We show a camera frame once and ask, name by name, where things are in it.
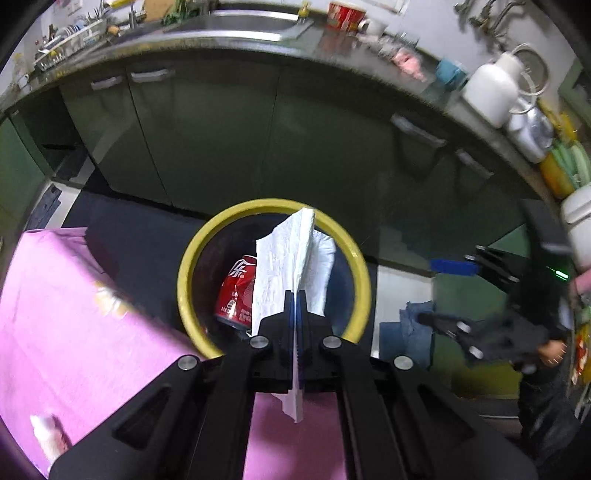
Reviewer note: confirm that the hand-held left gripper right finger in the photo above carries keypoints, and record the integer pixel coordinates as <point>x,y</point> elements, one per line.
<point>302,318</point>

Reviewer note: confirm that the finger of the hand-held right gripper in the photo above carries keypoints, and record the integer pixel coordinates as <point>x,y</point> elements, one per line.
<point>455,266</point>
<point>466,330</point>

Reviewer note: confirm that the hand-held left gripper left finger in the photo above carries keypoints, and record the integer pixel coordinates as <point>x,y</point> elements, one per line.
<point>288,318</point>

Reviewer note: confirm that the red soda can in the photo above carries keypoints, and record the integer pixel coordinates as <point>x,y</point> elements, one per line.
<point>235,295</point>

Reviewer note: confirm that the white napkin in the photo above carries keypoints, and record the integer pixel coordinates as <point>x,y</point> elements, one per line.
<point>286,258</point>

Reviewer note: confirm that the yellow-rimmed trash bin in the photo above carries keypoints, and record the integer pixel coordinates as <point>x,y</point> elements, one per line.
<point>187,281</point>

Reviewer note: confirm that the small white bottle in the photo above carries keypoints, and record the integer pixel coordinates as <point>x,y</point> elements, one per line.
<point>48,434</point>

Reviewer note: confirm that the person's right hand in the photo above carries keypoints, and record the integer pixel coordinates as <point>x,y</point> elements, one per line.
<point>551,353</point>

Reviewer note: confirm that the blue floor cloth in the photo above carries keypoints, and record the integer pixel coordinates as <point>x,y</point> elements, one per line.
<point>415,332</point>

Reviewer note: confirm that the white appliance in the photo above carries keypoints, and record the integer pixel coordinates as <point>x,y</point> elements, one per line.
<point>579,221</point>

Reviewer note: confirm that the person's dark clothing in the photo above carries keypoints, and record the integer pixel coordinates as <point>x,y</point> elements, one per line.
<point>549,415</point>

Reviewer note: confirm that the orange and green containers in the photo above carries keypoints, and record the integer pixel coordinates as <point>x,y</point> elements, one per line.
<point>565,166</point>

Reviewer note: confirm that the silver kettle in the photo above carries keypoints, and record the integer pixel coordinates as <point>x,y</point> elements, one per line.
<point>531,134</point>

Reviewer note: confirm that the white jug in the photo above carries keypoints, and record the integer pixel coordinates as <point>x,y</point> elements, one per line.
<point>491,90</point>

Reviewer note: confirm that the blue cup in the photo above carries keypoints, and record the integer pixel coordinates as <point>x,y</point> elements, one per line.
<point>450,73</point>

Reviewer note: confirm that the dark green base cabinets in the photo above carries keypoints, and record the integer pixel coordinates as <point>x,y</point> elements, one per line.
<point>207,138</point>

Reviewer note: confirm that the pink cloth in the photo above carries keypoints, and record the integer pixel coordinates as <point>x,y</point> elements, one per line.
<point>408,62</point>

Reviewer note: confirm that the purple floral tablecloth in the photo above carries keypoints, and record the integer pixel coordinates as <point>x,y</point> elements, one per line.
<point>69,323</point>

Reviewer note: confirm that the white mug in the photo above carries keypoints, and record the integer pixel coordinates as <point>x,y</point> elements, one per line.
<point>371,27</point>

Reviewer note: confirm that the steel sink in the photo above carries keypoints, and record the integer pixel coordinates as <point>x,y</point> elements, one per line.
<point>240,25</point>

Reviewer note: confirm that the yellow dispenser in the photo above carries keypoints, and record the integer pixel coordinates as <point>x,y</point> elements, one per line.
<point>304,10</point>

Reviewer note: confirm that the green plant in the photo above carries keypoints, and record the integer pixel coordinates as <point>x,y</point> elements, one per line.
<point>178,18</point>

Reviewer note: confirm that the wooden cutting board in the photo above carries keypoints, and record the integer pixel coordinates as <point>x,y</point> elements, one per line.
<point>159,7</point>

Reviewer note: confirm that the small faucet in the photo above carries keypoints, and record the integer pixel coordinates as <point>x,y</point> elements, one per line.
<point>133,14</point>

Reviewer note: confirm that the dish rack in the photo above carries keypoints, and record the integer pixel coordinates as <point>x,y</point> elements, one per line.
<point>69,44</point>

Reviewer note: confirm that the wall taps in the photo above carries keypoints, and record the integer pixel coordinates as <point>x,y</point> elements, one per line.
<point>489,16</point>

